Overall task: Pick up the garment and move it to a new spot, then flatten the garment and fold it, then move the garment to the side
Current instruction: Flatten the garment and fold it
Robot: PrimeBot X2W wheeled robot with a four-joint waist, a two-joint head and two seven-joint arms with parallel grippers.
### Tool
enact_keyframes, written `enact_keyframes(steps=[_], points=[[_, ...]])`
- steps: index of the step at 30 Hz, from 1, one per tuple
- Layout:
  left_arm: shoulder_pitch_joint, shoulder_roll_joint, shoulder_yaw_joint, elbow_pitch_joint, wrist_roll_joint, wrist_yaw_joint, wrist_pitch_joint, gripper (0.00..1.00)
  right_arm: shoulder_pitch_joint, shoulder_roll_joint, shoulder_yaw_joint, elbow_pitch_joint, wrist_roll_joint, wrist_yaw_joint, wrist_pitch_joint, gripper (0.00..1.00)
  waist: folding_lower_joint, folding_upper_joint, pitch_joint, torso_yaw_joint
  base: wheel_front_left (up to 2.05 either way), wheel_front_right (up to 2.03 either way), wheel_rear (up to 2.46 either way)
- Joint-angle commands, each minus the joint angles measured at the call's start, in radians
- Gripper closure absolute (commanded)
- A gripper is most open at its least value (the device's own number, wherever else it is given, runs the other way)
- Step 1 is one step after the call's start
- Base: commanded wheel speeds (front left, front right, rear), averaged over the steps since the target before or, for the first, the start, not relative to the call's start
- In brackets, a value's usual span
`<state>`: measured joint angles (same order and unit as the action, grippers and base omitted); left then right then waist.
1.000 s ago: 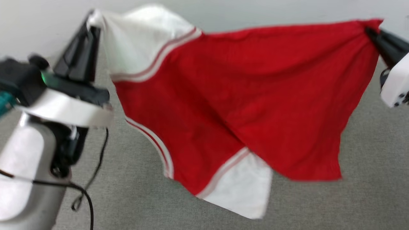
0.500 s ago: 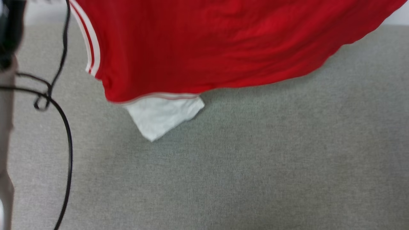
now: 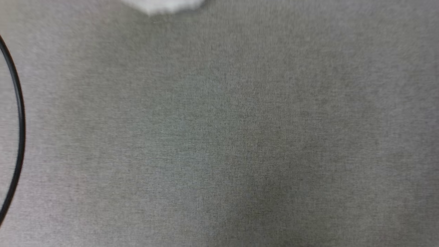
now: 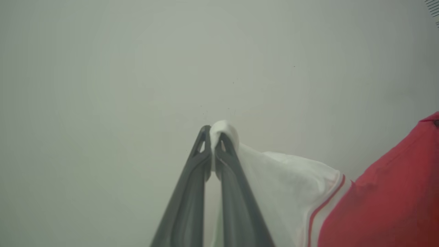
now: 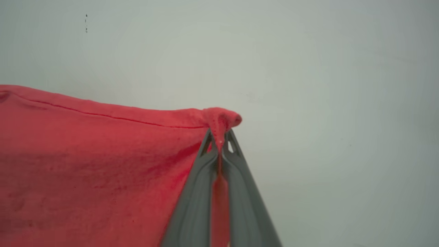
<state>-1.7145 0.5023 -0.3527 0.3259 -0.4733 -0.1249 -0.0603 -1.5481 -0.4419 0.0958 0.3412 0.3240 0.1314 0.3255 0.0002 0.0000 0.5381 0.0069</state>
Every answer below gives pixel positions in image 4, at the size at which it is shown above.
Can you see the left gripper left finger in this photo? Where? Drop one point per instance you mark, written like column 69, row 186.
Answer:
column 188, row 206

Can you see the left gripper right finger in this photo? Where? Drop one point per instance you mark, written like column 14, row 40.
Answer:
column 240, row 212

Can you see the red and white garment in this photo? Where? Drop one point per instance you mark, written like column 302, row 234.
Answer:
column 377, row 206

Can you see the dark slatted grille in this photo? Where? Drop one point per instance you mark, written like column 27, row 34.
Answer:
column 434, row 8

